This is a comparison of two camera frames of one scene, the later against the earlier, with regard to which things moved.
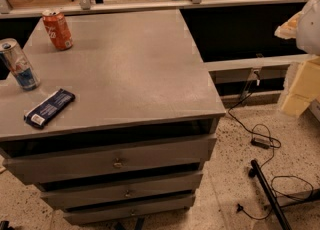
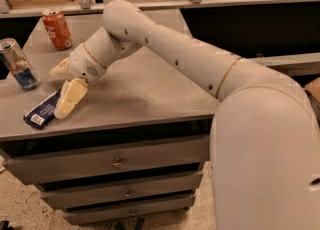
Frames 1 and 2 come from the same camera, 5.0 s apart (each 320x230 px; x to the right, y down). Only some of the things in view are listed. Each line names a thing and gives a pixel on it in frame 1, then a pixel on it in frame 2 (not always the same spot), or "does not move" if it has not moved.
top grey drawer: (181, 155) does not move
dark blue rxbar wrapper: (42, 113) does not move
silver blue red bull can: (19, 65) does not move
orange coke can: (58, 28) does not move
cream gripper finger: (304, 89) → (72, 91)
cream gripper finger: (288, 29) → (61, 71)
